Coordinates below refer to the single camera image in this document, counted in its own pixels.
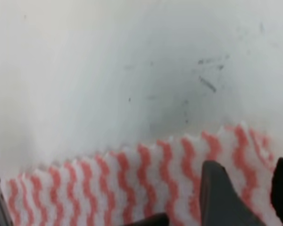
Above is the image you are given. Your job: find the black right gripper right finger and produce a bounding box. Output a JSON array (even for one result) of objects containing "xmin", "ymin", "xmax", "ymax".
[{"xmin": 200, "ymin": 161, "xmax": 265, "ymax": 226}]

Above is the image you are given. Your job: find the pink white wavy striped towel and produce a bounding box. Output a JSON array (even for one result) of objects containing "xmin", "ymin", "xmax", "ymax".
[{"xmin": 3, "ymin": 124, "xmax": 281, "ymax": 226}]

